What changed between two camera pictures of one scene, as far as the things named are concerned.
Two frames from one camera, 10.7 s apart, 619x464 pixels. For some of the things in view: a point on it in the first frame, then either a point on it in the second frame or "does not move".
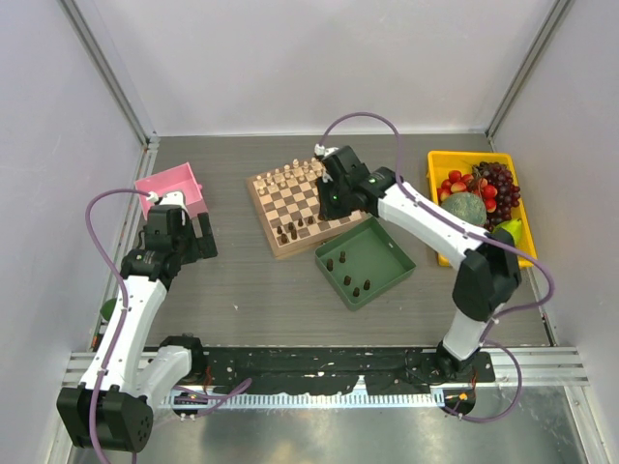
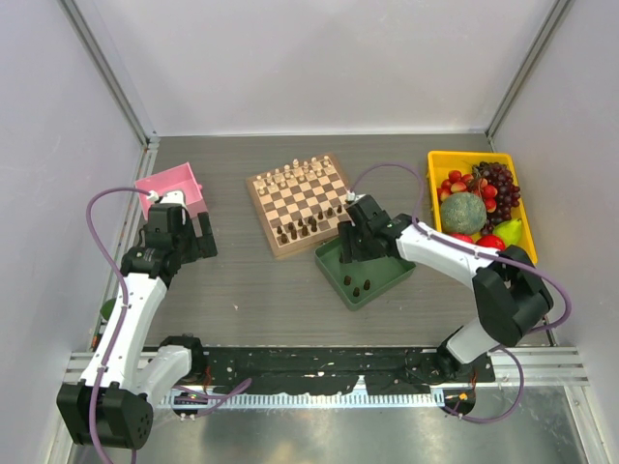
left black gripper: (205, 245) does not move
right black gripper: (326, 211) -> (346, 231)
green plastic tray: (363, 262) does not move
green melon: (466, 204) does not move
